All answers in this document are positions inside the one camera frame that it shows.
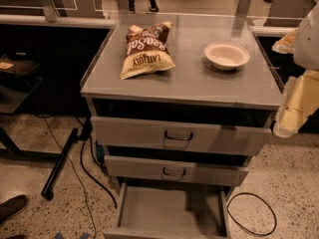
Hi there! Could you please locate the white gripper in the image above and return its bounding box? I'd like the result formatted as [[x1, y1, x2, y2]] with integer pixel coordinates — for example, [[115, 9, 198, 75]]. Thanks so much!
[[272, 4, 319, 137]]

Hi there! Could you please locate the grey bottom drawer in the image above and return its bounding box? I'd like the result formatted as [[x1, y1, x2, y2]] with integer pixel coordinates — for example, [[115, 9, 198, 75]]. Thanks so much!
[[103, 179, 231, 239]]

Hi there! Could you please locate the grey drawer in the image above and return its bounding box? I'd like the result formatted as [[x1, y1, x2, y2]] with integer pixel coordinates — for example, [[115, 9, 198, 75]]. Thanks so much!
[[105, 155, 248, 186], [103, 179, 231, 239], [91, 117, 271, 155]]

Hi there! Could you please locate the grey metal drawer cabinet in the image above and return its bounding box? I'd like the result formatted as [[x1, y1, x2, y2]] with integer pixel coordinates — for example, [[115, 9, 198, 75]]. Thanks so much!
[[79, 13, 284, 197]]

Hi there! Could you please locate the grey middle drawer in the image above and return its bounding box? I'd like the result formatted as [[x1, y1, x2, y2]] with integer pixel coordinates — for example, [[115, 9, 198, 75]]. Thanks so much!
[[105, 155, 248, 186]]

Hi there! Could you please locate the grey top drawer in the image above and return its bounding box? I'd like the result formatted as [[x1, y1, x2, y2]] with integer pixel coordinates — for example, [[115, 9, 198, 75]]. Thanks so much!
[[91, 117, 271, 155]]

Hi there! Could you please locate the white paper bowl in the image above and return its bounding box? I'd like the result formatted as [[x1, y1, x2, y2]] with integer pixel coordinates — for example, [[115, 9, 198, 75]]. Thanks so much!
[[204, 42, 250, 71]]

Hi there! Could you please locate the brown yellow chip bag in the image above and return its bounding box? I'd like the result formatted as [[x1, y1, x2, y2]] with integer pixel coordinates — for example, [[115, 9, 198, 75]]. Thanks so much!
[[120, 21, 174, 80]]

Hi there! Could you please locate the black stand leg with wheel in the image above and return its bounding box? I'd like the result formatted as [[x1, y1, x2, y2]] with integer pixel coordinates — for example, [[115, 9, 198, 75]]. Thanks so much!
[[41, 128, 78, 201]]

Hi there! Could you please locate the dark side table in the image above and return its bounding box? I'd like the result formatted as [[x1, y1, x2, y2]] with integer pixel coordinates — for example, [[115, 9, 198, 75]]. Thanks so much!
[[0, 55, 59, 161]]

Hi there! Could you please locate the brown shoe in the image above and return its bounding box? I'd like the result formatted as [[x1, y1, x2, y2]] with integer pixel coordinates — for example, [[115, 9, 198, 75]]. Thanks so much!
[[0, 194, 29, 224]]

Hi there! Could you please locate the black cable loop right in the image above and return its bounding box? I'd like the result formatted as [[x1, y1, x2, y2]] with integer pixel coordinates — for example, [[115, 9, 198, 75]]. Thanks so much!
[[226, 192, 278, 237]]

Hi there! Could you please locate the black floor cable left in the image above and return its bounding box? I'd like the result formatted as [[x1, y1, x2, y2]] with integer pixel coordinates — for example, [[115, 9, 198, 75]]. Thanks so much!
[[33, 113, 119, 239]]

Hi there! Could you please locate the white counter rail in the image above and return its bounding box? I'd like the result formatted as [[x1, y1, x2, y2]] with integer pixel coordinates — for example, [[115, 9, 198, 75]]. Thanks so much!
[[0, 14, 117, 29]]

